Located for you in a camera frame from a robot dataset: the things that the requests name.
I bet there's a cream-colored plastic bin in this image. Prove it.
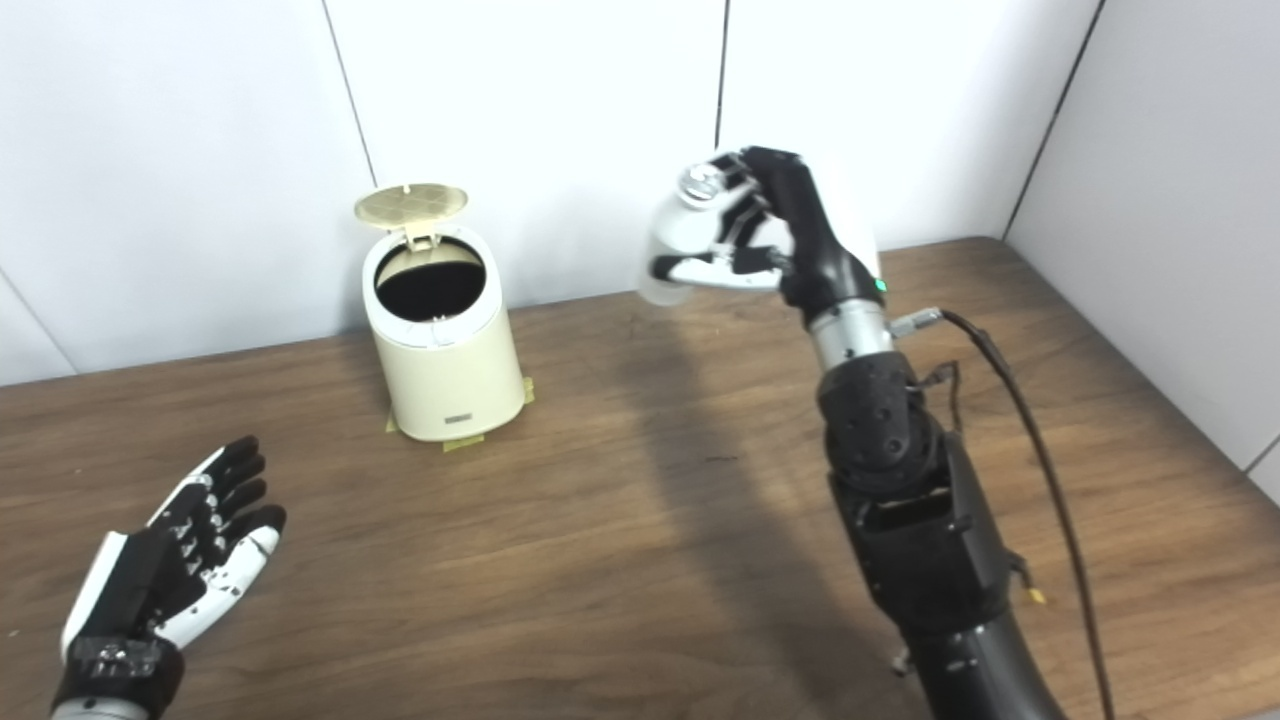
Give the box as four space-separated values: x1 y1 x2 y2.
362 225 529 443

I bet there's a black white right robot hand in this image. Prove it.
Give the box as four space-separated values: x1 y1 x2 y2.
650 147 889 327

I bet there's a small white plastic bottle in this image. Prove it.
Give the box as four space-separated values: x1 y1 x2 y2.
638 165 746 308

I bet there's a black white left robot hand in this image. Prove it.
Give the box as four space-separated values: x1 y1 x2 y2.
52 436 288 717

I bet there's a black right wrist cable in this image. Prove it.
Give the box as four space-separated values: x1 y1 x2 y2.
890 308 1117 720

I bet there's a round cream bin lid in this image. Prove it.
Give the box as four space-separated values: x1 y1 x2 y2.
353 183 470 251

